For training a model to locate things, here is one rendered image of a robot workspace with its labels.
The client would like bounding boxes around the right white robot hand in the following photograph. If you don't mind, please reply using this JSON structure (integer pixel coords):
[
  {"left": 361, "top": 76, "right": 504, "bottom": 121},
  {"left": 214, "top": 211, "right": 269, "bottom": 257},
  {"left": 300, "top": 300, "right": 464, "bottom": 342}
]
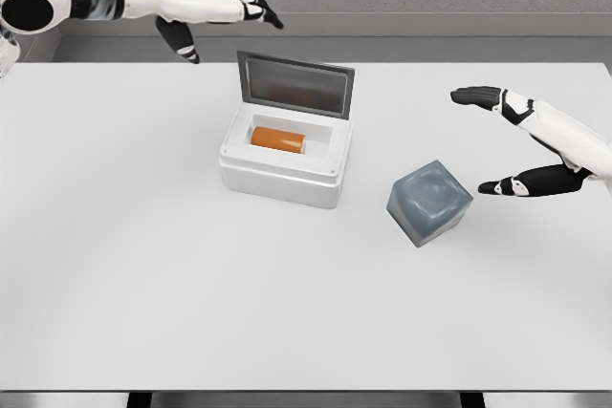
[{"left": 449, "top": 85, "right": 612, "bottom": 199}]

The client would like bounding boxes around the grey translucent cube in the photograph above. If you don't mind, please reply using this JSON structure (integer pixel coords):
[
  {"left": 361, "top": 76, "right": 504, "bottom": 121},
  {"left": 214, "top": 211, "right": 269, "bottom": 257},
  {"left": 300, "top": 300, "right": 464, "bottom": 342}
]
[{"left": 385, "top": 159, "right": 474, "bottom": 249}]

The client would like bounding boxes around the orange cylinder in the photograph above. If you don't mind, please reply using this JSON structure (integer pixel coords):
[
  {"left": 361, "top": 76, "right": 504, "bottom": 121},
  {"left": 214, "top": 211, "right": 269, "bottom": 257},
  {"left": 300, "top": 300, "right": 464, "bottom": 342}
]
[{"left": 250, "top": 125, "right": 307, "bottom": 155}]

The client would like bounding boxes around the white box with open lid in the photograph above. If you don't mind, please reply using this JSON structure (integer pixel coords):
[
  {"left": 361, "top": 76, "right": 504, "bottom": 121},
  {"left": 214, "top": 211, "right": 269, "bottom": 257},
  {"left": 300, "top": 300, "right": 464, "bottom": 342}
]
[{"left": 218, "top": 50, "right": 356, "bottom": 211}]

